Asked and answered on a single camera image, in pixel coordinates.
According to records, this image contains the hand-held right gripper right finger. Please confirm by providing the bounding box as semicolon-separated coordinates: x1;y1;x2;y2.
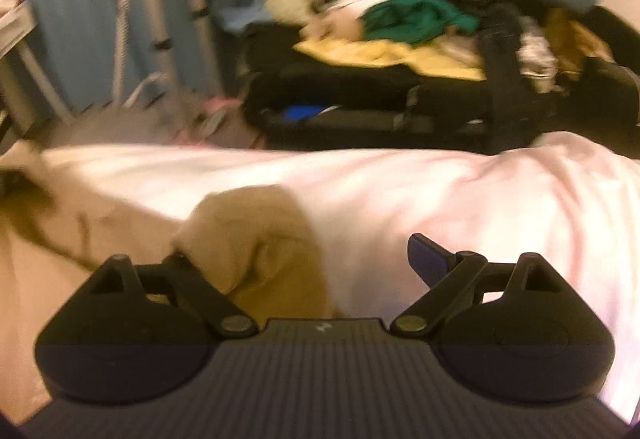
389;233;567;338

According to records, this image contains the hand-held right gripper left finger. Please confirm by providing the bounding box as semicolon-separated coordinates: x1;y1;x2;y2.
89;252;259;338

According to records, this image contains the tan garment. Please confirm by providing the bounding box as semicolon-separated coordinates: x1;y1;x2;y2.
0;142;346;320

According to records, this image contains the pile of mixed clothes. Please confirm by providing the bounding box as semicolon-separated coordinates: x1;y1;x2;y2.
0;0;621;110

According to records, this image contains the green garment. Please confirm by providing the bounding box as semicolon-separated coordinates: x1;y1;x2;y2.
362;0;482;46

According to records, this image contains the grey metal table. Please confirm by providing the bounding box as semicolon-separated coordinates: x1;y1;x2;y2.
0;0;73;130

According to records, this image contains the white bed sheet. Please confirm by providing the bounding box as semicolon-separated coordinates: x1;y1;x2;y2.
0;131;640;425

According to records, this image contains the black suitcase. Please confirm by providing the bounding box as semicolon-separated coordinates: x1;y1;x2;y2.
242;0;640;155

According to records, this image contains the brown garment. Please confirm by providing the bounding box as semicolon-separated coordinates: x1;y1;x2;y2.
544;8;613;79

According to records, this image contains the white garment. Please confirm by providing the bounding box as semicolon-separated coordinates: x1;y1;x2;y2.
307;0;436;40

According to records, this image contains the yellow garment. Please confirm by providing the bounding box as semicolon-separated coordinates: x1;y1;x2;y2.
292;38;487;81

